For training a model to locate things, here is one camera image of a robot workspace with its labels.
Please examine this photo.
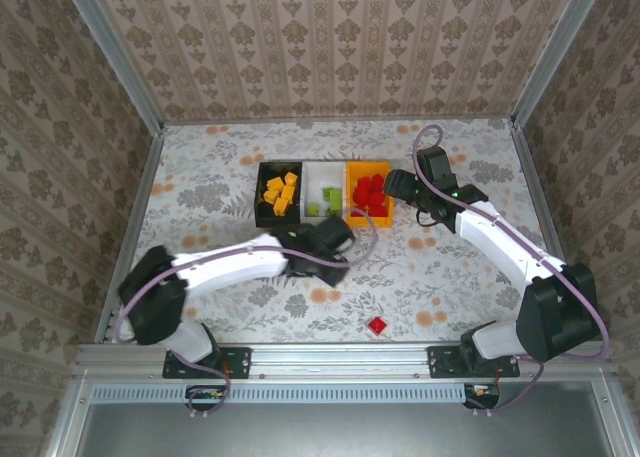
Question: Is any orange plastic container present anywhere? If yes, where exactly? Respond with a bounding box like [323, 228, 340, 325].
[344, 159, 395, 229]

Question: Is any black plastic container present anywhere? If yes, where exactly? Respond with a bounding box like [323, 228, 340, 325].
[253, 160, 305, 229]

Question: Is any white plastic container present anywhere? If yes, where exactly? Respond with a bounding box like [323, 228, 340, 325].
[299, 160, 350, 228]

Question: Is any grey metal sheet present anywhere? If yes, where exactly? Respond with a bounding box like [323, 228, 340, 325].
[47, 380, 626, 457]

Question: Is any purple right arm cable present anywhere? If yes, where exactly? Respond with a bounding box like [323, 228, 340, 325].
[413, 125, 611, 361]

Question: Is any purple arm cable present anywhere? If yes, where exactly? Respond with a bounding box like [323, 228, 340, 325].
[413, 125, 611, 361]
[112, 207, 379, 346]

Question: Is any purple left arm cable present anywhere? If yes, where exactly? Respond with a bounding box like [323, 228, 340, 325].
[112, 207, 379, 346]

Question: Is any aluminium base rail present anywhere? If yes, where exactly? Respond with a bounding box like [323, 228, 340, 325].
[74, 340, 612, 379]

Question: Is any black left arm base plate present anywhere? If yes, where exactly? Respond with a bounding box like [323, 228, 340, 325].
[162, 345, 252, 381]

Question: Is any aluminium side rail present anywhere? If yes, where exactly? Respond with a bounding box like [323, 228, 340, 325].
[94, 130, 166, 343]
[509, 125, 576, 273]

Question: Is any grey slotted cable duct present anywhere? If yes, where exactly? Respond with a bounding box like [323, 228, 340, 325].
[92, 382, 469, 404]

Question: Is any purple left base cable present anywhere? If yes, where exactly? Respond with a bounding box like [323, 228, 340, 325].
[169, 351, 234, 419]

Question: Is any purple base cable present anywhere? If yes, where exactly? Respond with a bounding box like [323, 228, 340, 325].
[469, 354, 545, 418]
[169, 351, 234, 419]

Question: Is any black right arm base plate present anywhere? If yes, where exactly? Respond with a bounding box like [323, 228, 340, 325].
[427, 345, 521, 379]

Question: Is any aluminium frame post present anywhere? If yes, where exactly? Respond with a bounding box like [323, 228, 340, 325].
[58, 0, 166, 134]
[510, 0, 610, 128]

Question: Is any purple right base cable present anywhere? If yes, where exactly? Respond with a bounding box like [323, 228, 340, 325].
[469, 354, 545, 418]

